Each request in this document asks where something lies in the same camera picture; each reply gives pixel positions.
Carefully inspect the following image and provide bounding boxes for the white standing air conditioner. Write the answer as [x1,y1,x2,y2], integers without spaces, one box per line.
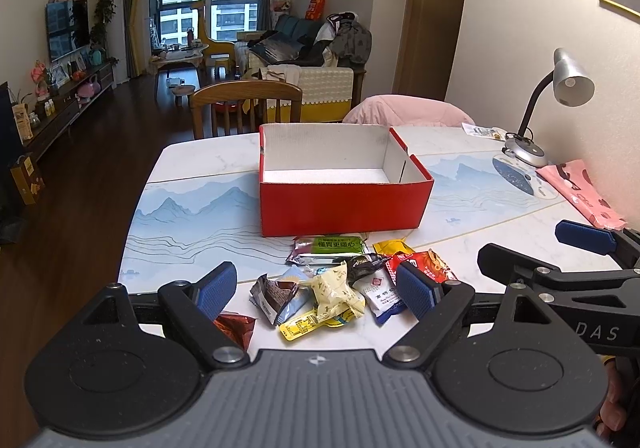
[106,0,129,86]

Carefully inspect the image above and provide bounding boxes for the pink jacket on chair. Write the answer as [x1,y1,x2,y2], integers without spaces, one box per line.
[343,95,475,127]

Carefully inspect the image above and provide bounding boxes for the wooden dining chair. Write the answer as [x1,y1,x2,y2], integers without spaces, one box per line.
[188,78,305,140]

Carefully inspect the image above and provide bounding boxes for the pink patterned cloth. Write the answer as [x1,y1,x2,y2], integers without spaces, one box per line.
[536,160,627,231]

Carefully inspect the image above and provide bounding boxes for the white blue snack packet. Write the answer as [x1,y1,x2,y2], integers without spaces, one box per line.
[354,267,406,327]

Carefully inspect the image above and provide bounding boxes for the dark tv cabinet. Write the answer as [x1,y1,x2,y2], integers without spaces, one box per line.
[23,61,114,161]

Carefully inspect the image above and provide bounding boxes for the wall television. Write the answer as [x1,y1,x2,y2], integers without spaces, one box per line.
[46,0,90,61]

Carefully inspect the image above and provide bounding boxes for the green snack bar packet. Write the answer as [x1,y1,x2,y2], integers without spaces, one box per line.
[286,234,367,266]

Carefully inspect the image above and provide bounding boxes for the yellow snack packet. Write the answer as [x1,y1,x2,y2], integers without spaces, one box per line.
[372,239,414,257]

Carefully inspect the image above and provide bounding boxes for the yellow long sachet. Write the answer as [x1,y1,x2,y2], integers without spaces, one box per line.
[279,309,355,342]

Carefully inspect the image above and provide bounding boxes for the light blue chocolate packet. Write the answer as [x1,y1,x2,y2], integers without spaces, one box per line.
[250,266,316,327]

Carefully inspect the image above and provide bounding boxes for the sofa with cream cover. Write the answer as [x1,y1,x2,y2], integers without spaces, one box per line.
[234,15,366,122]

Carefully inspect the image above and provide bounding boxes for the brown foil snack packet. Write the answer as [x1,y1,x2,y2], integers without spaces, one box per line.
[214,312,256,352]

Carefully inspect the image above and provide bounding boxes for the black snack packet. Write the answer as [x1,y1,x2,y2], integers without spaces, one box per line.
[346,253,388,284]

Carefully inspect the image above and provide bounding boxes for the pile of clothes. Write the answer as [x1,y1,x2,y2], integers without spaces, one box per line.
[316,12,372,67]

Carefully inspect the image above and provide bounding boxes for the coffee table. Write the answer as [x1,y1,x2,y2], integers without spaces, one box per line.
[149,45,208,100]

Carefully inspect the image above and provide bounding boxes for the right hand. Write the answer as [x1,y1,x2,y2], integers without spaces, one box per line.
[596,357,626,438]

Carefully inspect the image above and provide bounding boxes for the red cardboard box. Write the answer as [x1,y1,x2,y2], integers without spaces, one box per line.
[259,123,434,237]

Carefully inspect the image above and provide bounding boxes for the brown gift bag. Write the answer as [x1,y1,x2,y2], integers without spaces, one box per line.
[10,154,44,205]

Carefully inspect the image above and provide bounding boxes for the silver desk lamp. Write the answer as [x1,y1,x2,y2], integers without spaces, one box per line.
[501,47,597,169]

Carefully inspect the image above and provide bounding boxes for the red snack packet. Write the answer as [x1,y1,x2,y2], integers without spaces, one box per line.
[385,250,457,284]

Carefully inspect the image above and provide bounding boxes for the cream snack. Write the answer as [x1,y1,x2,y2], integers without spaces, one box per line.
[304,262,366,322]

